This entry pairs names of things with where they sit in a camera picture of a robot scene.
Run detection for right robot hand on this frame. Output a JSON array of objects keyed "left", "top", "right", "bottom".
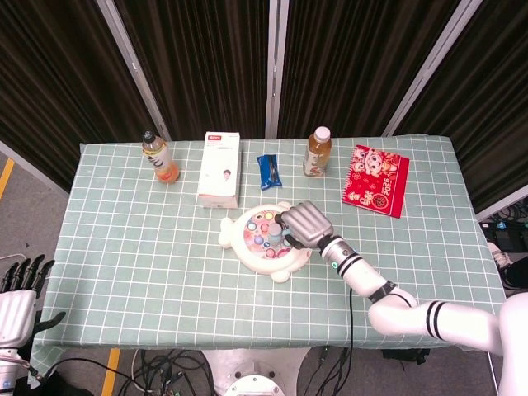
[{"left": 275, "top": 200, "right": 335, "bottom": 252}]

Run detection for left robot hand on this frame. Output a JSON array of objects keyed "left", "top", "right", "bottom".
[{"left": 0, "top": 254, "right": 67, "bottom": 350}]

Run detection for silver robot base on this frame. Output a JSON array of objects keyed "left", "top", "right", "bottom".
[{"left": 201, "top": 348, "right": 310, "bottom": 396}]

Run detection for white fish-shaped toy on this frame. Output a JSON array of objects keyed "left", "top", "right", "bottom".
[{"left": 218, "top": 200, "right": 311, "bottom": 283}]

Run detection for blue snack packet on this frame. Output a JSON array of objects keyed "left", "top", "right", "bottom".
[{"left": 256, "top": 153, "right": 284, "bottom": 192}]

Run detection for yellow tea bottle white cap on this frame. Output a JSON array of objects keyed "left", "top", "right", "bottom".
[{"left": 304, "top": 125, "right": 332, "bottom": 178}]

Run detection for red spiral notebook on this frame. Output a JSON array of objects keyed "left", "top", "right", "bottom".
[{"left": 341, "top": 144, "right": 411, "bottom": 219}]

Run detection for white carton box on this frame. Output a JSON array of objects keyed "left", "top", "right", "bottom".
[{"left": 196, "top": 131, "right": 243, "bottom": 210}]

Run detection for green checkered tablecloth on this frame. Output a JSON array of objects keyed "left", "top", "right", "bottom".
[{"left": 28, "top": 132, "right": 507, "bottom": 372}]

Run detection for orange tea bottle black cap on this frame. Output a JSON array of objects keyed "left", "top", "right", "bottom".
[{"left": 141, "top": 130, "right": 181, "bottom": 185}]

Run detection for black curtain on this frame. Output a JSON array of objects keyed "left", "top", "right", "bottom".
[{"left": 0, "top": 0, "right": 528, "bottom": 214}]

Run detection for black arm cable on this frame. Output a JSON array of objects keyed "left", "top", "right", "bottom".
[{"left": 347, "top": 286, "right": 356, "bottom": 396}]

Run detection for aluminium frame post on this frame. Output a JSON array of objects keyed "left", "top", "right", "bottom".
[
  {"left": 381, "top": 0, "right": 483, "bottom": 137},
  {"left": 263, "top": 0, "right": 290, "bottom": 139},
  {"left": 95, "top": 0, "right": 172, "bottom": 142}
]

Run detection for black floor cables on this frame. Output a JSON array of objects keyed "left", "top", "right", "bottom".
[{"left": 24, "top": 348, "right": 219, "bottom": 396}]

